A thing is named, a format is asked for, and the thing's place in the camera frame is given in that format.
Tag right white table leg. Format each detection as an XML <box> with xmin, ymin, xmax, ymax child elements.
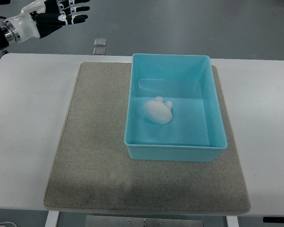
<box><xmin>226</xmin><ymin>216</ymin><xmax>239</xmax><ymax>227</ymax></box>

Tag white table leg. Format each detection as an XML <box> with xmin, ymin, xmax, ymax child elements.
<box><xmin>45</xmin><ymin>211</ymin><xmax>60</xmax><ymax>227</ymax></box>
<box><xmin>226</xmin><ymin>216</ymin><xmax>239</xmax><ymax>227</ymax></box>

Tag black table control panel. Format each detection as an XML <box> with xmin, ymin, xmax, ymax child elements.
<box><xmin>263</xmin><ymin>217</ymin><xmax>284</xmax><ymax>224</ymax></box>

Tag upper floor socket plate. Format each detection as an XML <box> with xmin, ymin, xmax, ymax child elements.
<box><xmin>94</xmin><ymin>38</ymin><xmax>107</xmax><ymax>46</ymax></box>

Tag metal table base plate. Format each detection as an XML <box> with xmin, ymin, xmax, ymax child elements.
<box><xmin>85</xmin><ymin>215</ymin><xmax>204</xmax><ymax>227</ymax></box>

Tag blue plastic box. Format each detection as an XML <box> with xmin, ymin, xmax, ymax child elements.
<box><xmin>124</xmin><ymin>53</ymin><xmax>228</xmax><ymax>162</ymax></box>

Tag grey felt mat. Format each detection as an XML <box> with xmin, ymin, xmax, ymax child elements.
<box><xmin>44</xmin><ymin>62</ymin><xmax>251</xmax><ymax>215</ymax></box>

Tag lower floor socket plate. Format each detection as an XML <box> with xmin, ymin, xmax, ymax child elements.
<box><xmin>93</xmin><ymin>47</ymin><xmax>106</xmax><ymax>55</ymax></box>

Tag white bunny toy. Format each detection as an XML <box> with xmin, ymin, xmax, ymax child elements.
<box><xmin>143</xmin><ymin>96</ymin><xmax>173</xmax><ymax>124</ymax></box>

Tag left white table leg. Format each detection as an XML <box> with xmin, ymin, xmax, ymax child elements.
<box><xmin>45</xmin><ymin>211</ymin><xmax>60</xmax><ymax>227</ymax></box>

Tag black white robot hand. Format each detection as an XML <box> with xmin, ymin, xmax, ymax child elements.
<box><xmin>1</xmin><ymin>0</ymin><xmax>90</xmax><ymax>44</ymax></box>

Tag floor socket plate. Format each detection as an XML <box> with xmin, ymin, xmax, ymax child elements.
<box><xmin>93</xmin><ymin>47</ymin><xmax>106</xmax><ymax>55</ymax></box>
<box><xmin>94</xmin><ymin>38</ymin><xmax>107</xmax><ymax>46</ymax></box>

